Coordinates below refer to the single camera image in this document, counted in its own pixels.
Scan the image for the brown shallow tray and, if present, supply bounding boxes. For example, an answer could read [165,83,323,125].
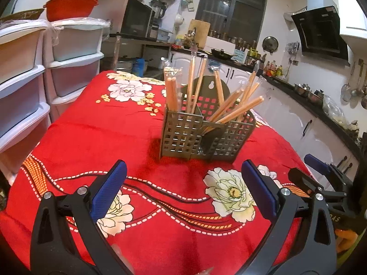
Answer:
[0,8,45,25]

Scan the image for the bunch of chopsticks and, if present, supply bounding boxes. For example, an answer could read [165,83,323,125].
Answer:
[161,44,266,127]

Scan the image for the red floral tablecloth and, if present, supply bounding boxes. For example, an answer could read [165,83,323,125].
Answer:
[0,70,319,275]

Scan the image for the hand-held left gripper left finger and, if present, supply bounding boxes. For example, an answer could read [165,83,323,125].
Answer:
[29,159,128,275]

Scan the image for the person's right hand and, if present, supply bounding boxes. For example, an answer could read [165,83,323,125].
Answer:
[335,228,359,254]

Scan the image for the row of condiment bottles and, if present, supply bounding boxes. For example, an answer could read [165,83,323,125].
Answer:
[263,60,289,78]

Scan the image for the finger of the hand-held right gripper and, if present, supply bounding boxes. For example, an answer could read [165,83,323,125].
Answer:
[288,167,325,199]
[303,154,354,191]

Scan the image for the grey perforated utensil holder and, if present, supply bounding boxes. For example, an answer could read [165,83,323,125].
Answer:
[158,76,257,163]

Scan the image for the red plastic basin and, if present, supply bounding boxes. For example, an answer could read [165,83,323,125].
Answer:
[43,0,99,22]

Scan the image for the steel pot lid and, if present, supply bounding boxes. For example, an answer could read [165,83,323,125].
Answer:
[262,36,279,54]

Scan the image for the white base cabinets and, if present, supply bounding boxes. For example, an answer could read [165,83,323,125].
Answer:
[169,51,359,179]

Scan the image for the metal shelf rack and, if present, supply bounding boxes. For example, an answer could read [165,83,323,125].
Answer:
[100,34,173,78]

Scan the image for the steel steamer pot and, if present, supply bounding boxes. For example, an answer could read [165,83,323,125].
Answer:
[115,60,134,74]

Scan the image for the black range hood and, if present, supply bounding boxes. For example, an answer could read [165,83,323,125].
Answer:
[290,5,349,61]

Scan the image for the white kettle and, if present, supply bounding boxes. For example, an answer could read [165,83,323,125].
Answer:
[174,14,185,33]

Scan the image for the white upper cabinet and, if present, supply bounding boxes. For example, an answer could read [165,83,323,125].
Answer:
[339,0,367,47]

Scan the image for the wooden cutting board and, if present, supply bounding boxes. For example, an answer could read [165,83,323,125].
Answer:
[187,19,211,50]

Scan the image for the dark kitchen window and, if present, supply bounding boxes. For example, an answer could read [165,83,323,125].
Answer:
[195,0,270,48]

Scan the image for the blue knife holder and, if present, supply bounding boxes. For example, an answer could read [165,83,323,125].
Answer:
[234,47,250,64]

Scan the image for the hanging strainer ladles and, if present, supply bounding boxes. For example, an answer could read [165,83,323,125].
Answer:
[341,59,367,110]

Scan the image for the black wok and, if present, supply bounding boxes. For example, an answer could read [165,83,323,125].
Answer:
[211,48,238,61]

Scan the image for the black kitchen countertop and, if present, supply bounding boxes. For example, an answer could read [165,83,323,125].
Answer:
[170,48,362,161]

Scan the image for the black microwave oven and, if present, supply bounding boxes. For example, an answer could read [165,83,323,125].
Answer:
[91,0,156,40]

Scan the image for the black blender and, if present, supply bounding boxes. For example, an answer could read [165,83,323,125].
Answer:
[151,0,168,21]

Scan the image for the steel mixing bowls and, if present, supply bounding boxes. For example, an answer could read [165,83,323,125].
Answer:
[293,82,325,101]

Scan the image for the blue canister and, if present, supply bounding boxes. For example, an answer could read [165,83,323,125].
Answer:
[131,58,146,77]

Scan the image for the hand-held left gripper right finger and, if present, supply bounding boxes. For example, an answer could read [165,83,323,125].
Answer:
[241,159,336,275]

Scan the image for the clear plastic bag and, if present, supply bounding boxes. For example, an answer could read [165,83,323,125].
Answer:
[322,95,349,124]

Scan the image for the white plastic drawer tower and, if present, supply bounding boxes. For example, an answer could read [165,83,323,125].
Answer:
[0,19,51,157]
[42,18,111,121]

